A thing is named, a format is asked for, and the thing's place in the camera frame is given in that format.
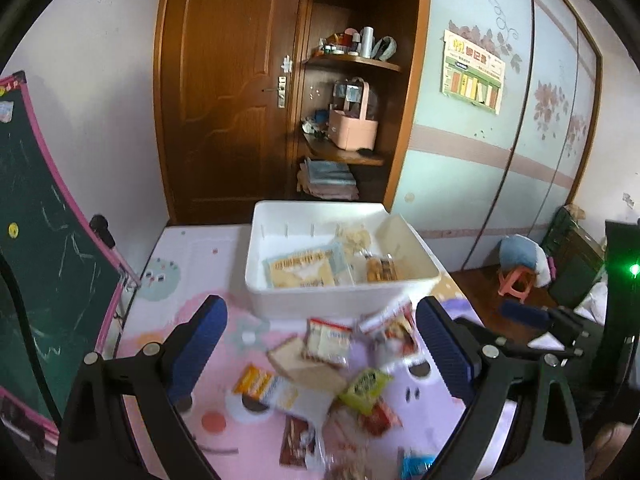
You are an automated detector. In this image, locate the red white chip bag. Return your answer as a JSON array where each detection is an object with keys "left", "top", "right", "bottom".
[{"left": 357, "top": 299, "right": 420, "bottom": 367}]

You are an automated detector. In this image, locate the blue snack packet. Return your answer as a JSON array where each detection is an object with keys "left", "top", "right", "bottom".
[{"left": 398, "top": 451, "right": 435, "bottom": 480}]

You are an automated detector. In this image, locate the green snack packet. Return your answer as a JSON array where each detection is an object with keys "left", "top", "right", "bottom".
[{"left": 338, "top": 368, "right": 393, "bottom": 415}]

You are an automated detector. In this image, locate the orange white snack packet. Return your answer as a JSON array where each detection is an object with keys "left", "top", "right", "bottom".
[{"left": 233, "top": 364, "right": 300, "bottom": 411}]

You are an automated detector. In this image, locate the brown white snack packet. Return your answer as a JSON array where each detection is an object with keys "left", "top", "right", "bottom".
[{"left": 279, "top": 415, "right": 316, "bottom": 469}]

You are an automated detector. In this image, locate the pink plastic stool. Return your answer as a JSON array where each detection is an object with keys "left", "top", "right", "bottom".
[{"left": 498, "top": 266, "right": 536, "bottom": 304}]

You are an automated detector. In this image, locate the red snack packet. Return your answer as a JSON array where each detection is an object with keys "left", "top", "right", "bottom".
[{"left": 358, "top": 399, "right": 402, "bottom": 438}]

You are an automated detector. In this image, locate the pink cartoon play mat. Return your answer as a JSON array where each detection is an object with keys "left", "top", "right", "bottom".
[{"left": 117, "top": 226, "right": 464, "bottom": 479}]

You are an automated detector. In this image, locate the white red cracker packet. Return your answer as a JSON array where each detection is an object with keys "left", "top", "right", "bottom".
[{"left": 303, "top": 318, "right": 352, "bottom": 368}]

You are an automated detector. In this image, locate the yellow envelope snack bag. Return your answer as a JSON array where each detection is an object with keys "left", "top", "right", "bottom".
[{"left": 264, "top": 249, "right": 335, "bottom": 288}]

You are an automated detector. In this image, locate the tan sandwich biscuit pack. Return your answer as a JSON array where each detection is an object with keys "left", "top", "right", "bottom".
[{"left": 266, "top": 337, "right": 347, "bottom": 396}]

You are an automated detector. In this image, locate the white plastic bin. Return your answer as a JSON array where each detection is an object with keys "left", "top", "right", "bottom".
[{"left": 244, "top": 200, "right": 444, "bottom": 320}]

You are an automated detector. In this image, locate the folded cloth stack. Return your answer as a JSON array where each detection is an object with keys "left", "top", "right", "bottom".
[{"left": 296, "top": 157, "right": 359, "bottom": 202}]

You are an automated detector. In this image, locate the pink storage basket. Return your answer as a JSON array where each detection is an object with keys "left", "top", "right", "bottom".
[{"left": 328, "top": 78, "right": 378, "bottom": 152}]

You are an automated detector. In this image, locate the wooden corner shelf unit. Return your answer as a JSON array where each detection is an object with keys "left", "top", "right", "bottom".
[{"left": 290, "top": 0, "right": 431, "bottom": 207}]

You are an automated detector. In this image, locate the brown wooden door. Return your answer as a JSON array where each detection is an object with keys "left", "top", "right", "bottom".
[{"left": 154, "top": 0, "right": 299, "bottom": 224}]

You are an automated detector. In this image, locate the green chalkboard pink frame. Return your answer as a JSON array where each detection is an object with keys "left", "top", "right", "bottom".
[{"left": 1, "top": 72, "right": 124, "bottom": 439}]

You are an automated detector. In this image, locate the wall calendar poster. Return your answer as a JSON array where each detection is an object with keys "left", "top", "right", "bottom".
[{"left": 440, "top": 30, "right": 506, "bottom": 115}]

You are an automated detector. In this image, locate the silver door handle lock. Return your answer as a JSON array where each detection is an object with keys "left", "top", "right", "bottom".
[{"left": 262, "top": 55, "right": 293, "bottom": 110}]

